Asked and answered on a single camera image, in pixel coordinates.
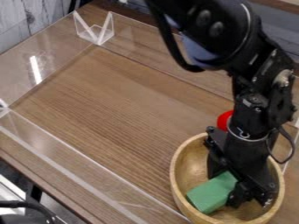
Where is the black cable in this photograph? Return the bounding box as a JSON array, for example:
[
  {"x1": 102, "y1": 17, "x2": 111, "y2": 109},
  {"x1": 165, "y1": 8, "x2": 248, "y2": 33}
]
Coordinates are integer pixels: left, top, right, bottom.
[{"x1": 0, "y1": 199, "x2": 57, "y2": 224}]

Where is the clear acrylic enclosure wall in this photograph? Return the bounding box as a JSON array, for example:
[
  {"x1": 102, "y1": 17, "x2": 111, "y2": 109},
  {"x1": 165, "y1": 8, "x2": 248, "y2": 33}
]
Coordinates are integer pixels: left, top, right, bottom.
[{"x1": 0, "y1": 10, "x2": 299, "y2": 224}]

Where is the green rectangular block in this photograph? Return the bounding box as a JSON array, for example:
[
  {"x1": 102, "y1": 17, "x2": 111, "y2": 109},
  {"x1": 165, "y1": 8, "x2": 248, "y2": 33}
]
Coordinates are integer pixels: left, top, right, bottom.
[{"x1": 185, "y1": 171, "x2": 237, "y2": 214}]

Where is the brown wooden bowl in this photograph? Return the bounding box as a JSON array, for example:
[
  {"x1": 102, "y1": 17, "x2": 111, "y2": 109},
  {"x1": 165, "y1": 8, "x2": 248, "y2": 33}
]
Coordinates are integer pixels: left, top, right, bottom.
[{"x1": 169, "y1": 133, "x2": 285, "y2": 224}]

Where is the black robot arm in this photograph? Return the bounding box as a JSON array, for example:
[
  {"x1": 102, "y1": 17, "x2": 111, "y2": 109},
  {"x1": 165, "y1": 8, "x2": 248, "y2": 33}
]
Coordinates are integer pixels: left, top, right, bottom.
[{"x1": 144, "y1": 0, "x2": 296, "y2": 208}]

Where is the black table leg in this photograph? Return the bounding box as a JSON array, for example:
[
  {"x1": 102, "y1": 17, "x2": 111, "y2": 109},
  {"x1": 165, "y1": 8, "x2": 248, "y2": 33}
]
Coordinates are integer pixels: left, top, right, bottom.
[{"x1": 30, "y1": 185, "x2": 42, "y2": 202}]

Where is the red plush strawberry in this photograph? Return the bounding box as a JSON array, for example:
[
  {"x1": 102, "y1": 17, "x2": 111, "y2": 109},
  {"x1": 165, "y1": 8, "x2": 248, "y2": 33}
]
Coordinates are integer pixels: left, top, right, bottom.
[{"x1": 217, "y1": 110, "x2": 233, "y2": 131}]

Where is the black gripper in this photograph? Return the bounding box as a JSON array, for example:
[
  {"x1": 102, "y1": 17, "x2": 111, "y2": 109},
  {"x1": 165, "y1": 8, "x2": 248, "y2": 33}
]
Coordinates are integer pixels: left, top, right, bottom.
[{"x1": 204, "y1": 126, "x2": 279, "y2": 208}]

